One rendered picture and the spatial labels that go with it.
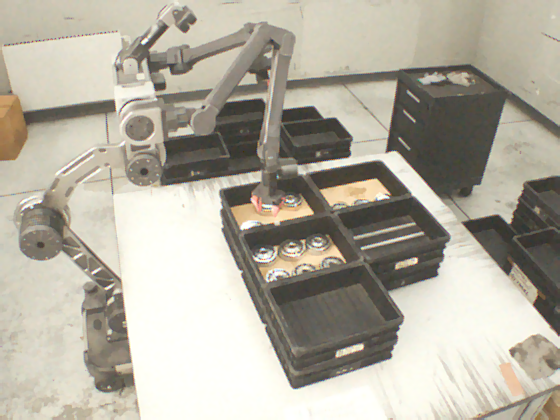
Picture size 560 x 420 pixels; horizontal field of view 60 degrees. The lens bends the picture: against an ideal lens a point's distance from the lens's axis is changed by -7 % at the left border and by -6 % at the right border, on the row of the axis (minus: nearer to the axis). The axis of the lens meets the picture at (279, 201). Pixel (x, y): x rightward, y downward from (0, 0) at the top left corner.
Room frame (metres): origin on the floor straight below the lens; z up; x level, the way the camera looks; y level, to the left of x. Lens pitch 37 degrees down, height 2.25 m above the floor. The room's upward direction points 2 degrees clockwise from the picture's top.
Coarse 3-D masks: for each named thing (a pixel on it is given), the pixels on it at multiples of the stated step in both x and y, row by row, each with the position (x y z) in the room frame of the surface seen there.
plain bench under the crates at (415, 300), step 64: (128, 192) 2.06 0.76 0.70; (192, 192) 2.08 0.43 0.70; (128, 256) 1.60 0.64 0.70; (192, 256) 1.62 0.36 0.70; (448, 256) 1.68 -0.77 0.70; (128, 320) 1.25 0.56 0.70; (192, 320) 1.27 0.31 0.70; (256, 320) 1.29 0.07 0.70; (448, 320) 1.31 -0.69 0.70; (512, 320) 1.31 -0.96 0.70; (192, 384) 0.99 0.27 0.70; (256, 384) 1.00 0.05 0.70; (320, 384) 1.01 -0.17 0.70; (384, 384) 1.01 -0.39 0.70; (448, 384) 1.01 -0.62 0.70
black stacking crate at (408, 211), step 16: (368, 208) 1.72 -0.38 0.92; (384, 208) 1.75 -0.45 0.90; (400, 208) 1.79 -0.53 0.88; (416, 208) 1.77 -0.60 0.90; (352, 224) 1.70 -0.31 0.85; (368, 224) 1.73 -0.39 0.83; (384, 224) 1.74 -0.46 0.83; (400, 224) 1.74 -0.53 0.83; (416, 224) 1.74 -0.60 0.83; (432, 224) 1.65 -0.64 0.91; (368, 240) 1.63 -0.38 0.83; (384, 240) 1.63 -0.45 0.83; (416, 240) 1.64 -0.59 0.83; (368, 256) 1.53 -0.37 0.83; (400, 256) 1.47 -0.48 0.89; (416, 256) 1.49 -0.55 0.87; (432, 256) 1.53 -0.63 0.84; (384, 272) 1.44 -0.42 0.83
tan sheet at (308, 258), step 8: (304, 240) 1.61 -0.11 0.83; (336, 248) 1.57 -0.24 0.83; (304, 256) 1.51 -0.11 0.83; (312, 256) 1.52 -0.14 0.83; (320, 256) 1.52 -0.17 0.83; (336, 256) 1.52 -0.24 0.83; (280, 264) 1.46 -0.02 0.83; (288, 264) 1.47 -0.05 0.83; (296, 264) 1.47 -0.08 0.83; (312, 264) 1.47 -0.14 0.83; (264, 272) 1.42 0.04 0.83
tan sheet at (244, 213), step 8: (304, 200) 1.88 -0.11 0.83; (232, 208) 1.80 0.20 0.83; (240, 208) 1.81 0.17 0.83; (248, 208) 1.81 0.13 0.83; (280, 208) 1.82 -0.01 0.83; (304, 208) 1.82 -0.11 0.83; (240, 216) 1.75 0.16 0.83; (248, 216) 1.75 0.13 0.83; (256, 216) 1.75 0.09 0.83; (264, 216) 1.76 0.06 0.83; (272, 216) 1.76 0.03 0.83; (280, 216) 1.76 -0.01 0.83; (288, 216) 1.76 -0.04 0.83; (296, 216) 1.76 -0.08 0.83; (240, 224) 1.70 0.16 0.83
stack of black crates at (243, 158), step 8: (240, 144) 2.92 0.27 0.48; (248, 144) 2.94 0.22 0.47; (256, 144) 2.95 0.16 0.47; (280, 144) 2.94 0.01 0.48; (232, 152) 2.90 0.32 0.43; (240, 152) 2.92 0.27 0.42; (248, 152) 2.94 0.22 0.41; (256, 152) 2.95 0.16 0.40; (280, 152) 2.93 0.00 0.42; (232, 160) 2.88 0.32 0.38; (240, 160) 2.89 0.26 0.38; (248, 160) 2.89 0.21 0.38; (256, 160) 2.89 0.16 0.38; (232, 168) 2.79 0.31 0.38; (240, 168) 2.64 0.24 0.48; (248, 168) 2.64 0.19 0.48; (256, 168) 2.66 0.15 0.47
